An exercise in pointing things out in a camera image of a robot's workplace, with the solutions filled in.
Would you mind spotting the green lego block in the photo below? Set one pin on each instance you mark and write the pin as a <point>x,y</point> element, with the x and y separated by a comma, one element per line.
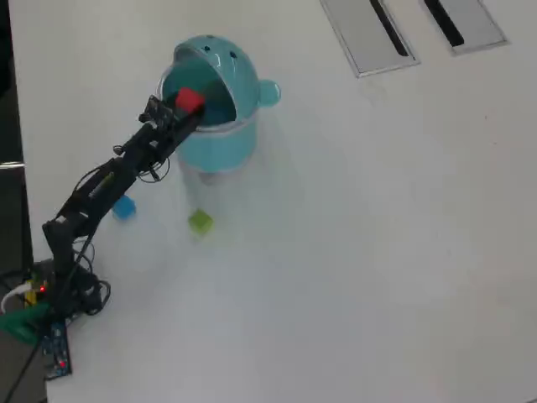
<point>200,222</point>

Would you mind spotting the teal frog-shaped bin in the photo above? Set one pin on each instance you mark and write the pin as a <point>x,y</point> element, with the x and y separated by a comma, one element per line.
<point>226,142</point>

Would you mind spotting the blue lego block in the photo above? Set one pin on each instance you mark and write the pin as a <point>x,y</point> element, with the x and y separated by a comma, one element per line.
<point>126,209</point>

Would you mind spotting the green table clamp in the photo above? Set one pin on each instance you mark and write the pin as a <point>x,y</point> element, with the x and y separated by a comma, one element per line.
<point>21,325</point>

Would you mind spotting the blue circuit board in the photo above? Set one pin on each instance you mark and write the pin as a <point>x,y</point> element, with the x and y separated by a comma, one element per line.
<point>58,357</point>

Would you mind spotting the red lego block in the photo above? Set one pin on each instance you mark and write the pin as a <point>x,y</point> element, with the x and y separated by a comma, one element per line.
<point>189,100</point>

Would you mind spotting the yellow connector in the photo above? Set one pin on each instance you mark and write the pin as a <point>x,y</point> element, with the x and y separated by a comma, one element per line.
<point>30,298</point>

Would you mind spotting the silver table grommet plate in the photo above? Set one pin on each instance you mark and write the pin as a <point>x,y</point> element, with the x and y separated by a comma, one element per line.
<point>482,21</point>
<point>365,38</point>

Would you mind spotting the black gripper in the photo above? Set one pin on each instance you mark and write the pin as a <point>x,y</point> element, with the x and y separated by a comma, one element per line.
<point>168,134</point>

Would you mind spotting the dark furniture beside table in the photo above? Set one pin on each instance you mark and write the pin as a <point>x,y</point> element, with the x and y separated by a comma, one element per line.
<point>10,126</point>

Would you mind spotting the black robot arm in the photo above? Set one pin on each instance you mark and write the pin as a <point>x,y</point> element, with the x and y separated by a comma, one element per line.
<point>105,180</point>

